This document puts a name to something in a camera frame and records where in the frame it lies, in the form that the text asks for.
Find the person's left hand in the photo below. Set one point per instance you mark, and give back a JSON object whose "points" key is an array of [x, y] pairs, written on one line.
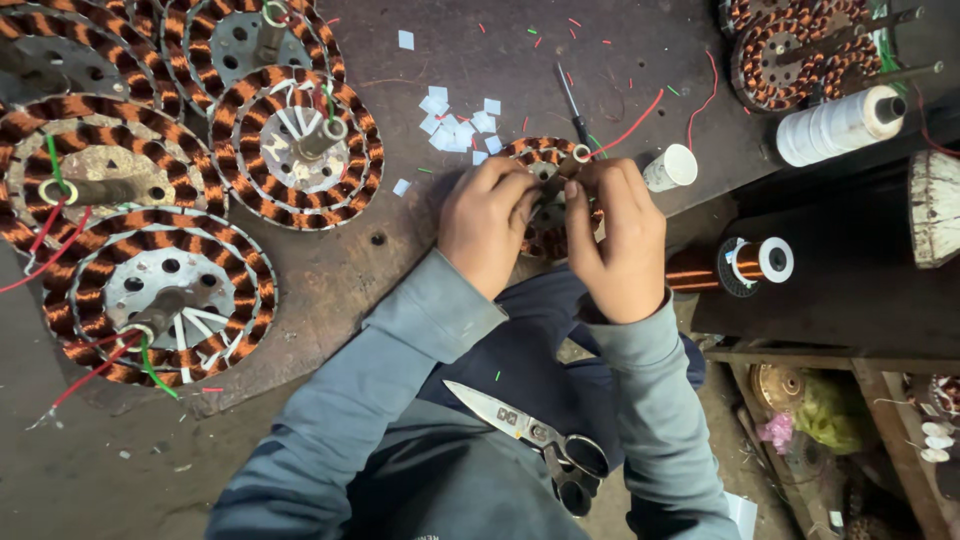
{"points": [[480, 225]]}

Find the person's right hand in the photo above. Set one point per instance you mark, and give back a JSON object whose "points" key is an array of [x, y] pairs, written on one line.
{"points": [[622, 247]]}

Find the copper-wound motor stator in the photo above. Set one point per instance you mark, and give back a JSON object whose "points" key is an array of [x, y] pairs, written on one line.
{"points": [[105, 169], [855, 71], [296, 142], [240, 37], [536, 150], [67, 60], [780, 60], [161, 300]]}

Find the white paper square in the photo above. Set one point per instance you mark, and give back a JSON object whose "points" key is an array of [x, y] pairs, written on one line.
{"points": [[402, 187], [406, 40]]}

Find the white paper cup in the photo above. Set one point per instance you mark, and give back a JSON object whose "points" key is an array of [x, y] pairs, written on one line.
{"points": [[671, 169]]}

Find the pile of white paper pieces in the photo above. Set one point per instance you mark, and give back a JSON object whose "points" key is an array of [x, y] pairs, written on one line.
{"points": [[450, 127]]}

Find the person's dark blue trousers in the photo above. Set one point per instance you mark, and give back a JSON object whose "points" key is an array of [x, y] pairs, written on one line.
{"points": [[540, 352]]}

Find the dark wooden bench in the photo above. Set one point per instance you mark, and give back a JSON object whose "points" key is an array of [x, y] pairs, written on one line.
{"points": [[840, 315]]}

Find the white thread spool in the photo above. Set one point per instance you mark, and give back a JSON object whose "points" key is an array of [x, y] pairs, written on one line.
{"points": [[836, 126]]}

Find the cluttered wooden shelf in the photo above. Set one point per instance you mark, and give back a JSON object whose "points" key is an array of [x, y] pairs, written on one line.
{"points": [[832, 435]]}

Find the white paper sheet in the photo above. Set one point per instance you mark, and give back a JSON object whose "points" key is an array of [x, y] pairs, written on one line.
{"points": [[742, 516]]}

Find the worn white wooden block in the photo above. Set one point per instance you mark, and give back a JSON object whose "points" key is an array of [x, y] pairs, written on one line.
{"points": [[936, 206]]}

